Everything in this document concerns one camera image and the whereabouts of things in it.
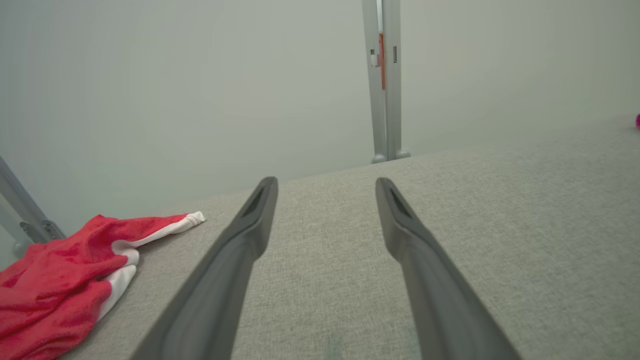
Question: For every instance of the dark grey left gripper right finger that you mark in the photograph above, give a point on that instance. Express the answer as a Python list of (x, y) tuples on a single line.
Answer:
[(440, 300)]

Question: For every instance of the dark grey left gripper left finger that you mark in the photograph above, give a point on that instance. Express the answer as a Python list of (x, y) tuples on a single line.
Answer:
[(220, 290)]

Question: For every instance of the red shorts with white stripe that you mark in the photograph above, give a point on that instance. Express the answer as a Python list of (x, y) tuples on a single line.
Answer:
[(50, 280)]

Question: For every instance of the grey metal partition post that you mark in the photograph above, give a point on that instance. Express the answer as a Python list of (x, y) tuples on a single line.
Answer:
[(30, 215), (391, 125)]

